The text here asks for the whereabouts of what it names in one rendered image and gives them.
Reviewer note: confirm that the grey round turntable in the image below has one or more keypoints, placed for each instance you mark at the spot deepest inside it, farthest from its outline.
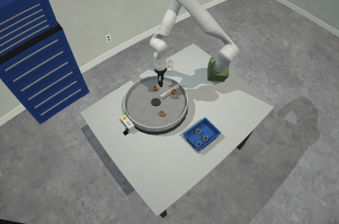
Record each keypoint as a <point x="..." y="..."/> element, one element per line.
<point x="142" y="106"/>

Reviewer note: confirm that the blue plastic crate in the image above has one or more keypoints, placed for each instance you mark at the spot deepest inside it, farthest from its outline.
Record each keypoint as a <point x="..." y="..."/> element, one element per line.
<point x="207" y="129"/>

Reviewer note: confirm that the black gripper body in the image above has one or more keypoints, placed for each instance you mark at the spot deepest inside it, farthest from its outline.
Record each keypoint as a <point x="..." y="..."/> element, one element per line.
<point x="160" y="72"/>

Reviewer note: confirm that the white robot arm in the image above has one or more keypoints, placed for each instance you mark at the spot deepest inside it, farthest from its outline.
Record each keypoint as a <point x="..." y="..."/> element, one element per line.
<point x="207" y="24"/>

